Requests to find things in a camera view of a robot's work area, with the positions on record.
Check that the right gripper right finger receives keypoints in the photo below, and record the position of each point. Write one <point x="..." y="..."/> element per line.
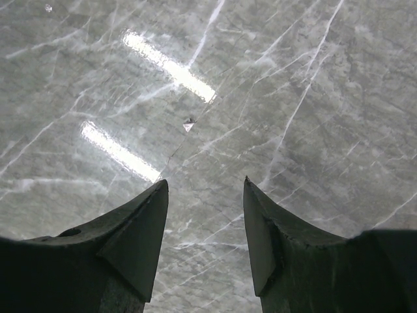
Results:
<point x="298" y="267"/>

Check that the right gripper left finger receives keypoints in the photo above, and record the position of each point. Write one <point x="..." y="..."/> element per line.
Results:
<point x="105" y="265"/>

